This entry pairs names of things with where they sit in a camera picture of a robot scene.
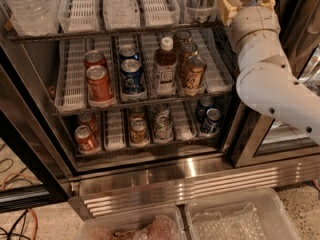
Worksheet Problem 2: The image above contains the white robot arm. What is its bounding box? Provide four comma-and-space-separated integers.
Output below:
217, 0, 320, 144

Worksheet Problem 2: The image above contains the plaid label bottle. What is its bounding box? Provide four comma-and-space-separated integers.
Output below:
182, 0, 217, 23

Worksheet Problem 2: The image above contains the brown tea bottle white cap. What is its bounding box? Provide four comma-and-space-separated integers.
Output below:
153, 37, 177, 94

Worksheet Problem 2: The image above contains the right glass fridge door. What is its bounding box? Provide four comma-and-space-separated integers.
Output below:
232, 0, 320, 167

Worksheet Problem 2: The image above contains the glass fridge door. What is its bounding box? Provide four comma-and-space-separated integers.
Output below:
232, 0, 320, 167
0, 49, 70, 212

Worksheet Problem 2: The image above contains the steel fridge bottom grille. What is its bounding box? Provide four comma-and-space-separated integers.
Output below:
68, 153, 320, 220

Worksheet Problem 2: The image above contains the clear water bottle red cap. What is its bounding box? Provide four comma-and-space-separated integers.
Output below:
5, 0, 60, 36

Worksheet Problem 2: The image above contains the left glass fridge door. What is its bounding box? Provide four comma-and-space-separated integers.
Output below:
0, 49, 70, 212

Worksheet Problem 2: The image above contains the rear gold coffee can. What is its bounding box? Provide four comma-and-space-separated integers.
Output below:
173, 30, 192, 52

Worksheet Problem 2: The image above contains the gold coffee can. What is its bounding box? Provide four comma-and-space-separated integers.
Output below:
183, 55, 206, 89
177, 42, 198, 77
173, 30, 192, 52

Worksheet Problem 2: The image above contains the middle gold coffee can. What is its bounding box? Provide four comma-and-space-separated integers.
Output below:
177, 42, 198, 77

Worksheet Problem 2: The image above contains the front gold coffee can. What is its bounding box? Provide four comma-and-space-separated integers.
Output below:
183, 55, 206, 89

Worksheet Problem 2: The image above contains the bottom rear blue can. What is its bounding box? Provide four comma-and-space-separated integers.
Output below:
195, 96, 213, 123

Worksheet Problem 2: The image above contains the rear blue soda can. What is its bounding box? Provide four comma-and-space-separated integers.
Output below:
119, 45, 139, 62

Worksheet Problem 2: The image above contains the blue soda can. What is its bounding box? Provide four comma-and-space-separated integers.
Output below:
119, 45, 139, 62
120, 59, 144, 95

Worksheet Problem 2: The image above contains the bottom front blue can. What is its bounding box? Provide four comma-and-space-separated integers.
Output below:
200, 108, 221, 134

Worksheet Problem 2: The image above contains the front blue soda can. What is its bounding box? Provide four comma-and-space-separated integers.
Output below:
120, 59, 144, 95

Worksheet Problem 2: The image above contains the bottom rear green can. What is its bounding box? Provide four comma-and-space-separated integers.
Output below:
152, 104, 170, 118

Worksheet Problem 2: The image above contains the green can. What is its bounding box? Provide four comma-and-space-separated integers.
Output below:
152, 104, 170, 118
154, 114, 173, 141

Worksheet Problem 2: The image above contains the bottom front green can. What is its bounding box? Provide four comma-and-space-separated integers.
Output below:
154, 114, 173, 141

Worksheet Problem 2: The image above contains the bottom rear gold can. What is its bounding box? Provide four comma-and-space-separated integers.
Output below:
129, 106, 145, 120

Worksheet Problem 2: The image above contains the rear orange soda can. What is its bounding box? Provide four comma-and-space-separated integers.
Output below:
84, 50, 107, 69

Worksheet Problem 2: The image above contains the orange soda can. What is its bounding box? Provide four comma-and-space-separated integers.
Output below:
86, 65, 114, 102
84, 50, 107, 69

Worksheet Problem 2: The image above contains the bottom front gold can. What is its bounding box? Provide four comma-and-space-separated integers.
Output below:
130, 118, 148, 144

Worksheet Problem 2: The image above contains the front orange soda can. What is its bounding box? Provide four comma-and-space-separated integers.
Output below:
86, 65, 114, 102

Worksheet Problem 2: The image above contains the bottom rear orange can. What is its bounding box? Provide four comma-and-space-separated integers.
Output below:
77, 113, 99, 135

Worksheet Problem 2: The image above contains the bottom front orange can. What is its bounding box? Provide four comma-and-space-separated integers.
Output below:
74, 125, 99, 152

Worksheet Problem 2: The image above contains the right clear plastic bin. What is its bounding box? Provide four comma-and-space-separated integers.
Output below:
185, 188, 302, 240

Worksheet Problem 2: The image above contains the clear plastic bin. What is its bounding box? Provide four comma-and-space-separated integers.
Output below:
74, 205, 186, 240
185, 188, 302, 240

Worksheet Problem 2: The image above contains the left clear plastic bin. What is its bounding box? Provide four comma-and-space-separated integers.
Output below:
74, 205, 186, 240

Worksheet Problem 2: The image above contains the orange floor cable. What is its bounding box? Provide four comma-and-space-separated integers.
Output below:
27, 208, 39, 240

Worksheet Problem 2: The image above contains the black floor cable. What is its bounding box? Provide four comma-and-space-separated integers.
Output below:
0, 209, 33, 240

